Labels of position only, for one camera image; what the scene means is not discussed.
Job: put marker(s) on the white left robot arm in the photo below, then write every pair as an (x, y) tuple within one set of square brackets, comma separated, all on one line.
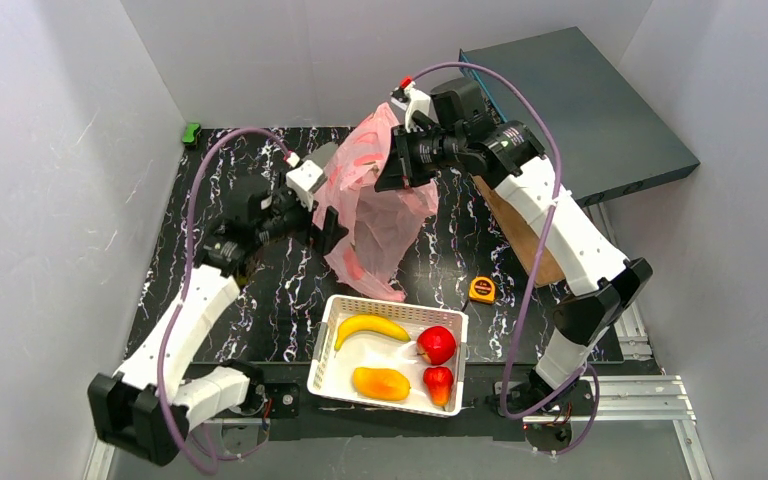
[(146, 407)]

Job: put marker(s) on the green black small object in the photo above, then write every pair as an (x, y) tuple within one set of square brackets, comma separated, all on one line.
[(191, 134)]

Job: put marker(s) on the brown wooden board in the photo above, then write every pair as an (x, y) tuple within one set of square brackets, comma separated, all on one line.
[(522, 239)]

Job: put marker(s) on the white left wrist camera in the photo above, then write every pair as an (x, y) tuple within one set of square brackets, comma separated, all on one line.
[(304, 179)]

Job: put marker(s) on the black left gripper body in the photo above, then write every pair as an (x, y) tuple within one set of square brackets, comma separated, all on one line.
[(321, 225)]

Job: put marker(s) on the dark teal flat box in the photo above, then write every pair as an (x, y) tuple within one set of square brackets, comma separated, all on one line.
[(612, 142)]

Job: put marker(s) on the orange tape measure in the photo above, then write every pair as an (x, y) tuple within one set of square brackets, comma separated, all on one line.
[(482, 290)]

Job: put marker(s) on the aluminium frame rail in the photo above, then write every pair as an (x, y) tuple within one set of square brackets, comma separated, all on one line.
[(286, 410)]

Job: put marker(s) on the white perforated plastic basket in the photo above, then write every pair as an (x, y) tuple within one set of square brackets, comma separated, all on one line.
[(330, 374)]

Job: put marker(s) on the red fake pear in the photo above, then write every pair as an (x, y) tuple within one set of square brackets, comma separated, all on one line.
[(439, 382)]

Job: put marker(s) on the red fake apple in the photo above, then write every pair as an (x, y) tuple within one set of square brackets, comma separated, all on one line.
[(436, 345)]

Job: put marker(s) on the pink plastic bag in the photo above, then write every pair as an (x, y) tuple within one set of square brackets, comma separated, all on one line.
[(381, 225)]

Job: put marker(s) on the orange yellow fake mango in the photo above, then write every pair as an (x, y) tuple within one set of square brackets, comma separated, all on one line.
[(381, 384)]

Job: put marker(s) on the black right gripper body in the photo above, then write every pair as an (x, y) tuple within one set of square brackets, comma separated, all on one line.
[(399, 159)]

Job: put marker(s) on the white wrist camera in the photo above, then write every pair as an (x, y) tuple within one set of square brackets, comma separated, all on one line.
[(414, 102), (304, 179)]

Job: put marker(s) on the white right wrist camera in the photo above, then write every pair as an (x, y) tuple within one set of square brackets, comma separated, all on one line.
[(414, 102)]

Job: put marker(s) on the grey rectangular pad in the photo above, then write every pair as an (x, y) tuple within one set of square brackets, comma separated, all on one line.
[(322, 155)]

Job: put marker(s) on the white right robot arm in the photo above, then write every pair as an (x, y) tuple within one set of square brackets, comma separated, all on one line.
[(451, 127)]

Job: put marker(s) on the yellow fake banana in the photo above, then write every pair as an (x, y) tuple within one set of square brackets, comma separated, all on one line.
[(369, 323)]

